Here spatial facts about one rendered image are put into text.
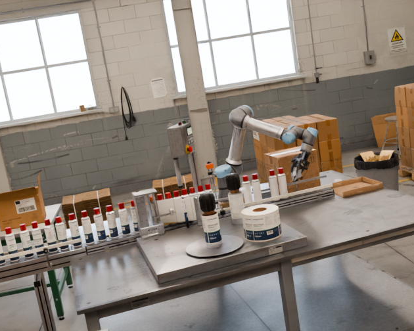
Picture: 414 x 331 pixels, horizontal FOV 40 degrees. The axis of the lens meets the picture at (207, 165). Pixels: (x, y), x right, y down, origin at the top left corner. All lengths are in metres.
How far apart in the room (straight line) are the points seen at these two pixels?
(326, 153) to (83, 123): 3.83
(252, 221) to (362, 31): 6.86
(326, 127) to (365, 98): 2.67
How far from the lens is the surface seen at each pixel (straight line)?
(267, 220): 2.95
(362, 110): 9.56
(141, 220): 3.34
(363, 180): 4.13
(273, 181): 3.66
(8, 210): 4.70
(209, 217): 2.91
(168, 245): 3.17
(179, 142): 3.47
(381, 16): 9.67
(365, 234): 3.08
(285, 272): 2.94
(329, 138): 7.00
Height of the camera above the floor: 1.86
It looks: 11 degrees down
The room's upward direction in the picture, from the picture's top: 9 degrees counter-clockwise
